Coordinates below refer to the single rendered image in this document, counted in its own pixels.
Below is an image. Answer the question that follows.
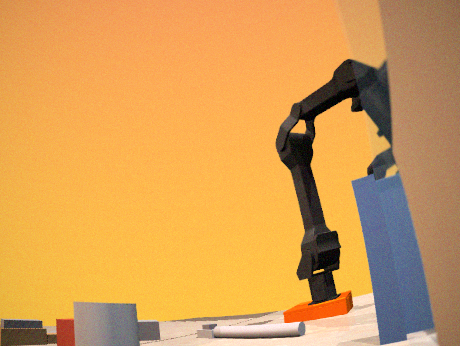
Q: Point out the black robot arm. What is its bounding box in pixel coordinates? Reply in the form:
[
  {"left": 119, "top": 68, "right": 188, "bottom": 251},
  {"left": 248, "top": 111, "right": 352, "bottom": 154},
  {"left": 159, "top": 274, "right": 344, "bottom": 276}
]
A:
[{"left": 275, "top": 59, "right": 363, "bottom": 306}]

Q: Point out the grey cylinder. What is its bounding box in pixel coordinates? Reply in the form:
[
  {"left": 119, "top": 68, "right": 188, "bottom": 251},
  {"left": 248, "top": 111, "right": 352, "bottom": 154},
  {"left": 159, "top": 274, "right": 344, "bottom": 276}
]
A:
[{"left": 73, "top": 301, "right": 140, "bottom": 346}]

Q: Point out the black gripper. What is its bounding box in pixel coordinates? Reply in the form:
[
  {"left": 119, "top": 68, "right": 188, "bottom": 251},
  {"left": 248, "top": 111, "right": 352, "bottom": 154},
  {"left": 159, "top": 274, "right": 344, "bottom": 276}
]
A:
[{"left": 367, "top": 162, "right": 374, "bottom": 176}]

